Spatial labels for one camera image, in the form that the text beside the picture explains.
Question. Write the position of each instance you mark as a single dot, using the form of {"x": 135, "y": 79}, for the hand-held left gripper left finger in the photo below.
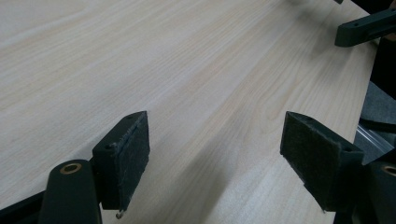
{"x": 121, "y": 161}

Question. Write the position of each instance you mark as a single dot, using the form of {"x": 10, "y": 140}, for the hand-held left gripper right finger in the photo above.
{"x": 317, "y": 158}

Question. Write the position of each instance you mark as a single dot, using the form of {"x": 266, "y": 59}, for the grey cloth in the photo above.
{"x": 381, "y": 105}

